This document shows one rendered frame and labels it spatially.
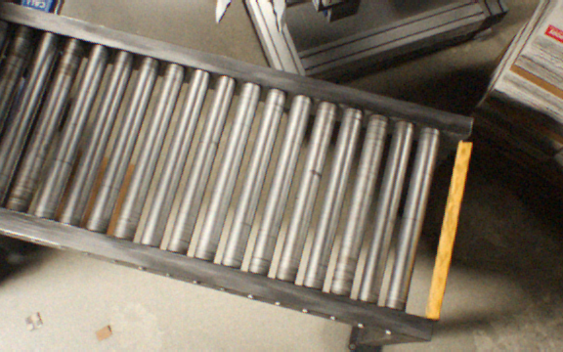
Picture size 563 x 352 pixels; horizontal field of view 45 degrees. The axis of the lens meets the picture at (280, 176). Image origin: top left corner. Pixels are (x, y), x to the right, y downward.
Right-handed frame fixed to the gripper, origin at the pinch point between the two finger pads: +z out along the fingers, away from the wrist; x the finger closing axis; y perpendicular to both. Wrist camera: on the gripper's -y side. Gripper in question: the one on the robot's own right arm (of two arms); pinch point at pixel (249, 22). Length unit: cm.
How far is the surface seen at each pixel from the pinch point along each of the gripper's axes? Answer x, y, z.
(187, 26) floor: 15, 127, -59
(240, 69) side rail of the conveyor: -2.0, 43.8, -9.4
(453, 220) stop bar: -55, 34, 23
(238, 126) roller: -3.3, 43.6, 5.3
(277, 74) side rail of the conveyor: -10.9, 42.6, -9.2
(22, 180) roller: 45, 50, 24
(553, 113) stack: -94, 59, -18
